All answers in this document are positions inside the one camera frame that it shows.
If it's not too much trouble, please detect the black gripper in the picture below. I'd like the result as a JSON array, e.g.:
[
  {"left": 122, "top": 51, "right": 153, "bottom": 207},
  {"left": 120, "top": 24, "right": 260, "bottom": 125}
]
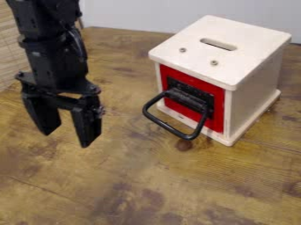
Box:
[{"left": 17, "top": 27, "right": 104, "bottom": 148}]

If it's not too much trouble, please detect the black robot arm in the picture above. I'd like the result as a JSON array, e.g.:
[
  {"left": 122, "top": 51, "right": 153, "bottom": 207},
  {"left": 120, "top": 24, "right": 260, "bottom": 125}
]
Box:
[{"left": 6, "top": 0, "right": 104, "bottom": 148}]

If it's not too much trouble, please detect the red drawer front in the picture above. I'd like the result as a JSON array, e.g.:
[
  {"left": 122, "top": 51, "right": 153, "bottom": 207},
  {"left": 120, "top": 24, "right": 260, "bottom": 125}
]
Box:
[{"left": 160, "top": 65, "right": 225, "bottom": 133}]

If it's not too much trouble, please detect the white wooden box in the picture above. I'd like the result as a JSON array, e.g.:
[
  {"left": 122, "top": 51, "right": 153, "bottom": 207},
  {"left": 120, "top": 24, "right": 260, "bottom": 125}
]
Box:
[{"left": 149, "top": 15, "right": 292, "bottom": 146}]

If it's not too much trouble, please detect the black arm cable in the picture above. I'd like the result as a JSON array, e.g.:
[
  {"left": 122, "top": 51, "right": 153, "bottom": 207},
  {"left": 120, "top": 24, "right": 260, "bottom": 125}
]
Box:
[{"left": 67, "top": 17, "right": 89, "bottom": 62}]

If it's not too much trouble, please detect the black metal drawer handle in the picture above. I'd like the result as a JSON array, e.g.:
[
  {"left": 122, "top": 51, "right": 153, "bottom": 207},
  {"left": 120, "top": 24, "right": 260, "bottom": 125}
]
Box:
[{"left": 142, "top": 88, "right": 211, "bottom": 141}]

